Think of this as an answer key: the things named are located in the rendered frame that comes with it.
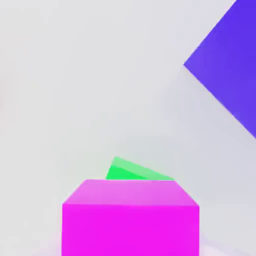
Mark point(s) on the large purple box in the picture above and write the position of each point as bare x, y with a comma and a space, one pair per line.
230, 64

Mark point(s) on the small green cube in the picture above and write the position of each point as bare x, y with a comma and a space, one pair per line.
128, 172

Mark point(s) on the small magenta cube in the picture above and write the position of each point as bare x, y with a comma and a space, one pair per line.
130, 224

